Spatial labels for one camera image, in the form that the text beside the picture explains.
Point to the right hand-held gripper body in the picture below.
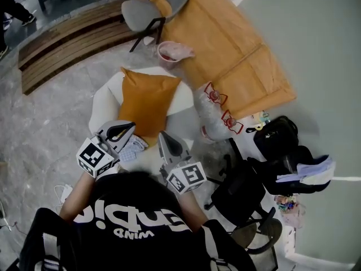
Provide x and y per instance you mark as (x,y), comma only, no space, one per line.
(190,176)

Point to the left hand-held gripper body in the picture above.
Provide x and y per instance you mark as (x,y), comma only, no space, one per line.
(94,157)

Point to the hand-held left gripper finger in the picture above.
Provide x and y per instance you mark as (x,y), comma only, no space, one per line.
(124,143)
(111,124)

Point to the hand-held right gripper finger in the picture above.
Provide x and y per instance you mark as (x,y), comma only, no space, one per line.
(164,151)
(184,154)

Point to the blue checked cloth shorts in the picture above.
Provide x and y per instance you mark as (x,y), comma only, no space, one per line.
(132,150)

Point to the white round armchair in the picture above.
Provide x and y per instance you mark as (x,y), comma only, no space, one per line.
(104,106)

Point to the person's right forearm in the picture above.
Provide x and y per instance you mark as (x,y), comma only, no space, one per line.
(194,210)

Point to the person's left forearm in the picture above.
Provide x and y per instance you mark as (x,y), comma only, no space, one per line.
(76,199)

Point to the large clear water bottle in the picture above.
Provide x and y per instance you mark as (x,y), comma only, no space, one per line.
(204,106)
(215,128)

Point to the orange cushion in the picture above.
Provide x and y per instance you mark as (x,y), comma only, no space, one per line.
(146,103)

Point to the black office chair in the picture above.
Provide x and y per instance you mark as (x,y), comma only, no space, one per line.
(239,190)

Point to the person's black printed t-shirt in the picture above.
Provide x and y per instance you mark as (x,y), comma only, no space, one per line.
(132,236)

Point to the yellow teal drinking cup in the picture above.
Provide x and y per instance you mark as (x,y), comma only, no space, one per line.
(262,121)

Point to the dark round wooden chair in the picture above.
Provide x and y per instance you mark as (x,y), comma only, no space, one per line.
(253,236)

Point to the wooden slatted step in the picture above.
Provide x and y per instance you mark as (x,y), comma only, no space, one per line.
(70,47)

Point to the black backpack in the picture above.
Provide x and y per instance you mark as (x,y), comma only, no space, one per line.
(273,137)

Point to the pile of colourful small items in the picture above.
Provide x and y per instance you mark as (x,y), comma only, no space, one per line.
(286,203)

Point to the clear pink plastic bag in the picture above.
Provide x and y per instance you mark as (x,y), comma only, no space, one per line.
(296,217)

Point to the grey chair black legs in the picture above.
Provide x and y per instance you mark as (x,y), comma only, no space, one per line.
(141,13)

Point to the lavender garment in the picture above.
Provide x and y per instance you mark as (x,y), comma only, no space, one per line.
(307,169)

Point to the white desk black legs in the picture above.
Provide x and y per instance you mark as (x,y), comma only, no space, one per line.
(290,241)

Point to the orange plastic-wrapped mattress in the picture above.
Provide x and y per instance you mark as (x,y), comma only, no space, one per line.
(225,38)

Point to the white garment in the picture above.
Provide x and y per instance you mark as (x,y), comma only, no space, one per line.
(321,178)

